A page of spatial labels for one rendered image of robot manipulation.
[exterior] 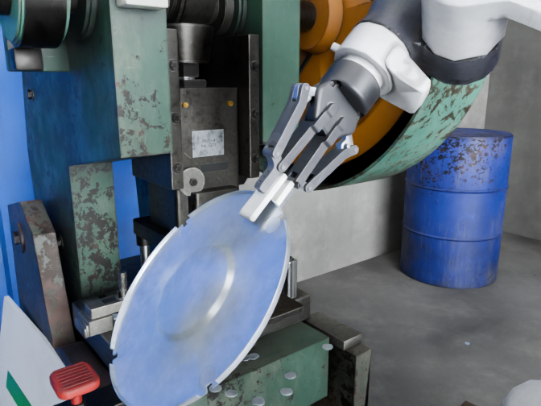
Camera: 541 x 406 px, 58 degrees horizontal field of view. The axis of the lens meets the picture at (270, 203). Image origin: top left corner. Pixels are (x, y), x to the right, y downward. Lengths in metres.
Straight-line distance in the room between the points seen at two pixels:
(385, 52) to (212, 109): 0.43
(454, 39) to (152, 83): 0.48
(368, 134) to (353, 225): 2.16
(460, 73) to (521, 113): 3.54
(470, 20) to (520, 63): 3.62
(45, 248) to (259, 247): 0.77
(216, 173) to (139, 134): 0.21
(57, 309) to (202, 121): 0.58
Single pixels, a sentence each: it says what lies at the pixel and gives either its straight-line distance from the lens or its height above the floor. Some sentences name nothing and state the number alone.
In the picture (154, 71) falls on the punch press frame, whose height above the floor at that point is 1.20.
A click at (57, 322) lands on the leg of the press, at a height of 0.64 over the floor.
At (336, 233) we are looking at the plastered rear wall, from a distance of 3.13.
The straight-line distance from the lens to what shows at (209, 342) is 0.55.
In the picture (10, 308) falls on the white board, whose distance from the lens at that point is 1.56.
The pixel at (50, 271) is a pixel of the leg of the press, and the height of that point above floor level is 0.76.
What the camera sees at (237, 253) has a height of 0.99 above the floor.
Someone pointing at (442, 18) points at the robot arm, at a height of 1.25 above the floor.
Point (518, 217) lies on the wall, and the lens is 4.30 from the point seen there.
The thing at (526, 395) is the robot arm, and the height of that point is 0.83.
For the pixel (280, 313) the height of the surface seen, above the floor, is 0.78.
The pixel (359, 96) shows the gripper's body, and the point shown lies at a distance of 0.63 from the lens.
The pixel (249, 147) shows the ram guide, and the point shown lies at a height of 1.05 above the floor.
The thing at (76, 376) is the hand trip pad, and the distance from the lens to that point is 0.82.
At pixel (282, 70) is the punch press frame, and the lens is 1.02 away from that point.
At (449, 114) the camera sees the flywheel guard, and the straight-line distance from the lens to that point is 1.07.
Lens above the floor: 1.19
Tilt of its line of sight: 14 degrees down
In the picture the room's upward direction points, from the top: straight up
